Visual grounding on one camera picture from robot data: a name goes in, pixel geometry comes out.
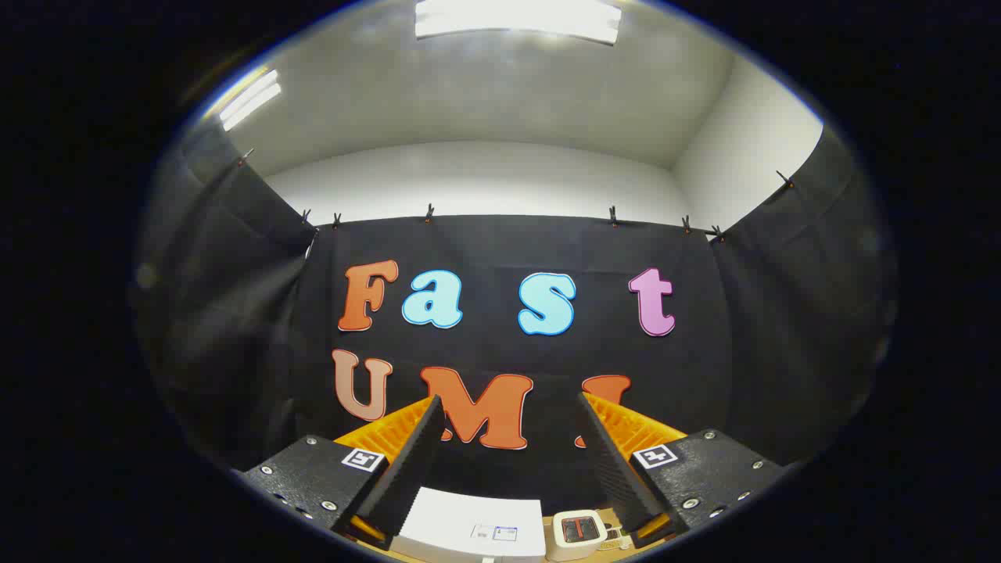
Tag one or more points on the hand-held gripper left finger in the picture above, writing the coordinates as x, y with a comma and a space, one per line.
407, 461

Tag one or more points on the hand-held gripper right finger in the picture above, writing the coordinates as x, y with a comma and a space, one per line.
614, 461

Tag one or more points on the white microwave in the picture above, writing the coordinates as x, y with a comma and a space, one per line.
461, 520

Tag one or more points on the cream toaster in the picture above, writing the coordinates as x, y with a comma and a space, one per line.
577, 536

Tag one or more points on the row of black clips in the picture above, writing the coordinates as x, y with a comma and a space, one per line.
428, 213

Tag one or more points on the long ceiling light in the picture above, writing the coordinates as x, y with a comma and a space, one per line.
516, 17
250, 100

